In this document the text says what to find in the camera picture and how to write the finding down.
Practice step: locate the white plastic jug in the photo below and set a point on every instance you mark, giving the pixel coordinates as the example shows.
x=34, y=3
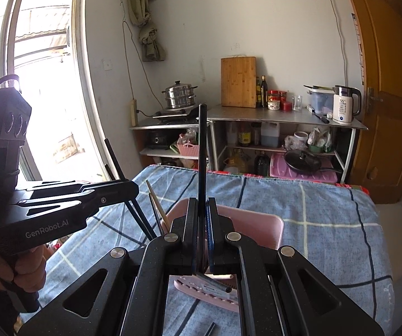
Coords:
x=270, y=133

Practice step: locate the clear plastic storage box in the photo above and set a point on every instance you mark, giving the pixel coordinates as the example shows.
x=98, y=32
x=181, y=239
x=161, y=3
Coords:
x=321, y=98

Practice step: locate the red lidded jar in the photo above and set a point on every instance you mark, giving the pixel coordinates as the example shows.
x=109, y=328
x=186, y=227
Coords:
x=278, y=101

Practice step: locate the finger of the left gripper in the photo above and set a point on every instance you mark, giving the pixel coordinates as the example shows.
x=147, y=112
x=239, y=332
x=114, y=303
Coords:
x=109, y=193
x=54, y=193

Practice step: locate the wooden door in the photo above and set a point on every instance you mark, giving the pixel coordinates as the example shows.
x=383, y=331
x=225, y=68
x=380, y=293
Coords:
x=377, y=163

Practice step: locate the black frying pan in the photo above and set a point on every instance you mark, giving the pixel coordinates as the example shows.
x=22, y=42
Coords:
x=303, y=162

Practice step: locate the pink woven basket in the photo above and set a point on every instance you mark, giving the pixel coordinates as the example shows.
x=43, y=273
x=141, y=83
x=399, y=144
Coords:
x=188, y=149

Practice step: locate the low side shelf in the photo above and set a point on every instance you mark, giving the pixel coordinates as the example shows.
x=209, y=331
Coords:
x=156, y=143

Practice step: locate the steel kitchen table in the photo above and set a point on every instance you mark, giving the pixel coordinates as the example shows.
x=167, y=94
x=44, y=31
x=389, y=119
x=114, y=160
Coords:
x=344, y=135

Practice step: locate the left hand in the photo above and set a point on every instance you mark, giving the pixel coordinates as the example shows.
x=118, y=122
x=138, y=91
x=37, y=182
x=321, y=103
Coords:
x=29, y=271

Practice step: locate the steel steamer pot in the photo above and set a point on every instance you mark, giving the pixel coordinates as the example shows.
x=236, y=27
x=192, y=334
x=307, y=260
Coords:
x=180, y=95

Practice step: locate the dark sauce bottle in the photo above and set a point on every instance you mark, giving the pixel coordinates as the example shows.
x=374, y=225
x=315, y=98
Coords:
x=264, y=91

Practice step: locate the glass cup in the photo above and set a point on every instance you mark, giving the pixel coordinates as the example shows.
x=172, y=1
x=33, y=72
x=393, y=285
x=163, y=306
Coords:
x=297, y=102

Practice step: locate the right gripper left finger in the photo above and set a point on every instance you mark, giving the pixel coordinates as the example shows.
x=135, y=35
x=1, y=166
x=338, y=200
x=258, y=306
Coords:
x=147, y=281

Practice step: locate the pink utensil basket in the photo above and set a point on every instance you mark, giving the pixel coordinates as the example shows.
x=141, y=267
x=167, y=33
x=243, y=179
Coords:
x=263, y=228

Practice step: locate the blue checked tablecloth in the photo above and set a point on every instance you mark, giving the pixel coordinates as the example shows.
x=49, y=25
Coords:
x=337, y=228

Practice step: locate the black camera module left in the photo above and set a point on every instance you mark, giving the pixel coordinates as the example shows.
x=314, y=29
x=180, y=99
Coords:
x=15, y=114

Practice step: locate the induction cooker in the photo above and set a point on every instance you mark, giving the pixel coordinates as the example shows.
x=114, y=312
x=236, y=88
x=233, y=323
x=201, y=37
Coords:
x=182, y=115

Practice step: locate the bamboo cutting board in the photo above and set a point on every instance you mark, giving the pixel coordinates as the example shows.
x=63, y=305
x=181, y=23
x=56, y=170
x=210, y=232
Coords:
x=238, y=82

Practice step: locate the white electric kettle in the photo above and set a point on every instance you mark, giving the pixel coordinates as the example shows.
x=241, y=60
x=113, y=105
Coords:
x=347, y=102

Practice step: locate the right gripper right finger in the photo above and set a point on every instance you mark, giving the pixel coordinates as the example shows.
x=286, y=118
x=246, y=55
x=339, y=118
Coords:
x=231, y=252

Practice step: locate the pink plastic bin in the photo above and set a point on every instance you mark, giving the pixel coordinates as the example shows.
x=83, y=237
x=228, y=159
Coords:
x=279, y=169

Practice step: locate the olive green curtain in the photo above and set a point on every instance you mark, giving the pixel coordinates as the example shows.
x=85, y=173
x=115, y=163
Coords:
x=140, y=16

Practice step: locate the light wooden chopstick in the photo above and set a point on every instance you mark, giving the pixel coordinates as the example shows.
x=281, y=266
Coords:
x=158, y=206

